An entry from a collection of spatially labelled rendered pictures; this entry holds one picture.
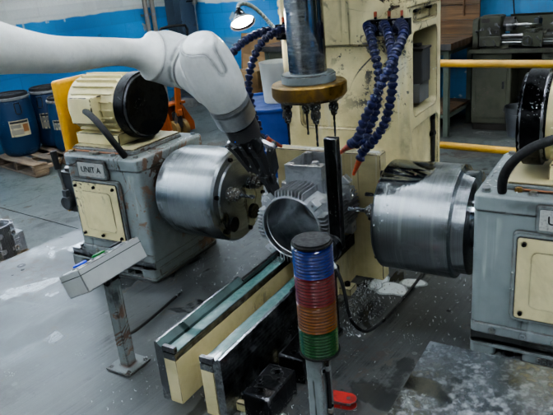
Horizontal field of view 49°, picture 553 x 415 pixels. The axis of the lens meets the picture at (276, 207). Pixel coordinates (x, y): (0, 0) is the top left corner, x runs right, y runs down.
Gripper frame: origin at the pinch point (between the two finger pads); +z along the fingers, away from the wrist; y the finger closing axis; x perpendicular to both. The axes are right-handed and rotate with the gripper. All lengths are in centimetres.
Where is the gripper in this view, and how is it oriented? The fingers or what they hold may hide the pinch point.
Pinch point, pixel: (270, 182)
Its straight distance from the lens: 144.5
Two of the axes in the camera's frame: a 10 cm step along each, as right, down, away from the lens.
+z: 3.4, 6.3, 7.0
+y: -8.6, -1.1, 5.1
